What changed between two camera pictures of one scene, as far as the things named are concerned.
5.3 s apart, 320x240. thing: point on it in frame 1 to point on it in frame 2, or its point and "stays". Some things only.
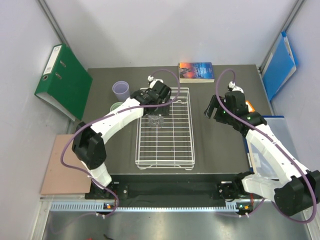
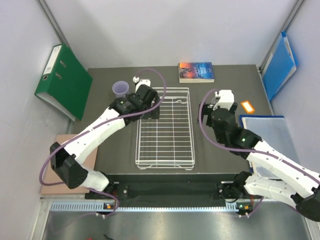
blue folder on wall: [281, 66] stays
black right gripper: [214, 103] to [206, 110]
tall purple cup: [121, 90] stays
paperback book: [198, 72] stays
